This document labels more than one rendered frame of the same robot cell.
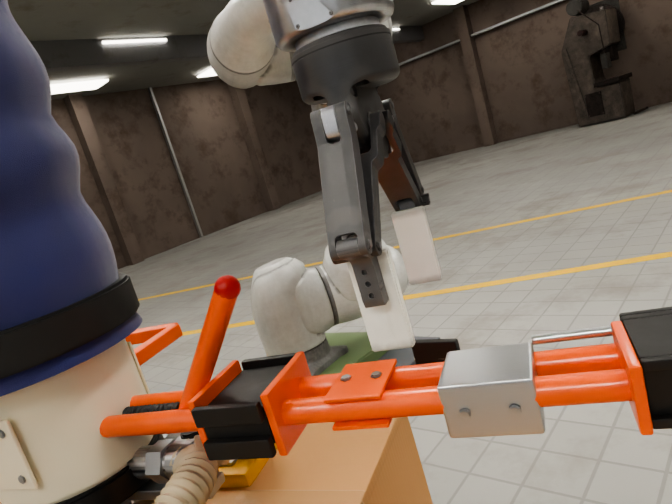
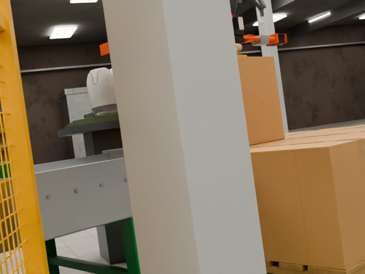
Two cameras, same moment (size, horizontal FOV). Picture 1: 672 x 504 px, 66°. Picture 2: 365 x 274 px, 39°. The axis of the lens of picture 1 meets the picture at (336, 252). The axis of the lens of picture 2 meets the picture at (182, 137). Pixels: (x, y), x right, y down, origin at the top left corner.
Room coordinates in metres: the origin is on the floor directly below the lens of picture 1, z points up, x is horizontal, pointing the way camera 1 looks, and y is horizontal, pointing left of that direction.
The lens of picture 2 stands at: (-0.35, 2.57, 0.67)
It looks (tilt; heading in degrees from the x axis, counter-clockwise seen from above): 1 degrees down; 295
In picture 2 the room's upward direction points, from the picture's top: 8 degrees counter-clockwise
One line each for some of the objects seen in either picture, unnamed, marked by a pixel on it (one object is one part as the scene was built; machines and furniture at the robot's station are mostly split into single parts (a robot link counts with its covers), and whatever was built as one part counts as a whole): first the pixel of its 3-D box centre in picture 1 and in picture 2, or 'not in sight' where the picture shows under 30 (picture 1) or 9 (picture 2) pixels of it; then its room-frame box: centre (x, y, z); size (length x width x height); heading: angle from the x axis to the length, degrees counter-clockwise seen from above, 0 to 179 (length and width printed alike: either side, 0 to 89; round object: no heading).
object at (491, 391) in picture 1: (491, 389); (260, 40); (0.37, -0.09, 1.07); 0.07 x 0.07 x 0.04; 67
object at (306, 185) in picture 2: not in sight; (308, 179); (0.16, 0.17, 0.34); 1.20 x 1.00 x 0.40; 68
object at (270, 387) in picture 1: (257, 403); (232, 38); (0.46, 0.11, 1.07); 0.10 x 0.08 x 0.06; 157
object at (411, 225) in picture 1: (416, 246); (240, 23); (0.46, -0.07, 1.17); 0.03 x 0.01 x 0.07; 67
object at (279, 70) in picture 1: (246, 52); not in sight; (0.96, 0.05, 1.47); 0.18 x 0.14 x 0.13; 11
